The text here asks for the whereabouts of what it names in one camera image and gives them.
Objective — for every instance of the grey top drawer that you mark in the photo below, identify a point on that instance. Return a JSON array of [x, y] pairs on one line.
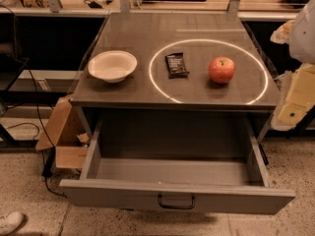
[[215, 159]]

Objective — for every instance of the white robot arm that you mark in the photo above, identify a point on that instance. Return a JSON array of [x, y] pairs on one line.
[[299, 35]]

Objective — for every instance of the red apple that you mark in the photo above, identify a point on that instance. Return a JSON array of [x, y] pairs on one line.
[[221, 70]]

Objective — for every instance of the black snack bar wrapper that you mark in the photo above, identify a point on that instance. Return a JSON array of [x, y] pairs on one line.
[[176, 66]]

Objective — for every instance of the grey cabinet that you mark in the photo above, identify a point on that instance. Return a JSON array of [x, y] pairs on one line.
[[149, 37]]

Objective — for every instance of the white bowl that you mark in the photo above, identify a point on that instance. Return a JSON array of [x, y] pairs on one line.
[[112, 66]]

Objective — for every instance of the brown cardboard box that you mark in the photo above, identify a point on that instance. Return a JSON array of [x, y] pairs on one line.
[[65, 133]]

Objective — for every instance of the white sneaker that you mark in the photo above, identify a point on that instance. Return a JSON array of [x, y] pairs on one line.
[[10, 222]]

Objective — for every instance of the black top drawer handle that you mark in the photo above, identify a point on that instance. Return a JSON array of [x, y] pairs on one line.
[[176, 202]]

